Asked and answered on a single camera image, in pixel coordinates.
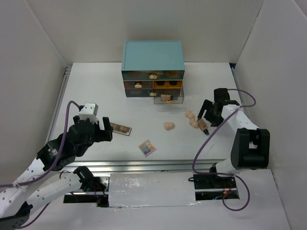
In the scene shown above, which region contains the foundation bottle black cap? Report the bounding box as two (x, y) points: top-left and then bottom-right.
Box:
(197, 119), (209, 135)

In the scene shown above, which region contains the foundation bottle black pump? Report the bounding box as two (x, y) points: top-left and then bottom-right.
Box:
(160, 94), (173, 104)

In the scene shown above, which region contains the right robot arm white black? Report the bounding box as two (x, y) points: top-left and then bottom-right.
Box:
(196, 88), (270, 188)

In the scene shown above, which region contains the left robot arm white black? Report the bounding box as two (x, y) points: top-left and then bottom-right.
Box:
(0, 115), (113, 230)

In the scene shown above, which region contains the beige makeup sponge upper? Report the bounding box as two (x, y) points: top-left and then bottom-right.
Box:
(185, 110), (195, 119)

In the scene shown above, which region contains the beige makeup sponge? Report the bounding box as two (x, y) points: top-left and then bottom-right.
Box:
(189, 118), (199, 128)
(185, 110), (195, 119)
(164, 122), (175, 131)

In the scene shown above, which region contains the beige makeup sponge lower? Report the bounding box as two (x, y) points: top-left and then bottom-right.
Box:
(189, 118), (199, 128)

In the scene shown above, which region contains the beige makeup sponge centre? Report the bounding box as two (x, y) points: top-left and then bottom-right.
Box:
(164, 122), (175, 131)

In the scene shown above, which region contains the brown eyeshadow palette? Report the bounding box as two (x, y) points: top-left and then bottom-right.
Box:
(110, 123), (132, 136)

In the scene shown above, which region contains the colourful square eyeshadow palette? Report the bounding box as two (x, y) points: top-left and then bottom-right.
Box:
(138, 140), (156, 157)

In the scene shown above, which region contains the teal drawer organizer box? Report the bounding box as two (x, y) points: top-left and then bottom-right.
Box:
(121, 40), (185, 104)

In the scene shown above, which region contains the white tape sheet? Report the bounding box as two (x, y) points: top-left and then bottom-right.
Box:
(108, 172), (197, 207)

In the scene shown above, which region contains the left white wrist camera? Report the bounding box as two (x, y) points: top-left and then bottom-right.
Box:
(79, 103), (99, 124)

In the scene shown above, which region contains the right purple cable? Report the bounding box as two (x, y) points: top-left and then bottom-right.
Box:
(193, 88), (256, 212)

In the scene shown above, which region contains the purple cable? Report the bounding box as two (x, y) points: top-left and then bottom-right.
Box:
(0, 100), (84, 227)
(193, 88), (256, 212)

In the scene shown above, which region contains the aluminium rail frame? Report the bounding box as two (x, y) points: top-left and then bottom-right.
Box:
(48, 63), (239, 173)

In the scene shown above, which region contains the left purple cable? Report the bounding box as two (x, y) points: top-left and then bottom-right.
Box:
(0, 100), (84, 227)

